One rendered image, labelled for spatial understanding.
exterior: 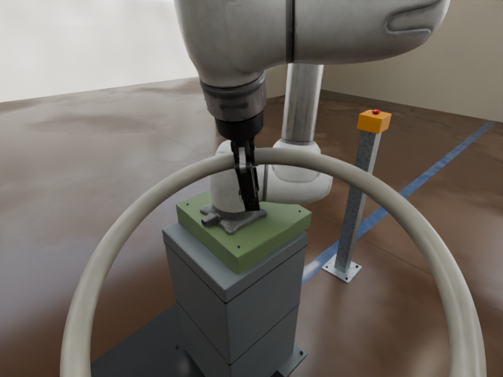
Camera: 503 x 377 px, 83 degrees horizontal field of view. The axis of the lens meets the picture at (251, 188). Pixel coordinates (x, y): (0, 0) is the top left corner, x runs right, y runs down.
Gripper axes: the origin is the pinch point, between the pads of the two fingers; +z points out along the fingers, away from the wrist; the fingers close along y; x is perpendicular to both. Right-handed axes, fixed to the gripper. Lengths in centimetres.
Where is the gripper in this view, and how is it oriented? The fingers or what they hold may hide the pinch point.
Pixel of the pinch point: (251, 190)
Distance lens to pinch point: 58.6
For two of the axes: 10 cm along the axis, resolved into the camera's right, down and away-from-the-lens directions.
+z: 1.0, 6.2, 7.7
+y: 0.1, 7.8, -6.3
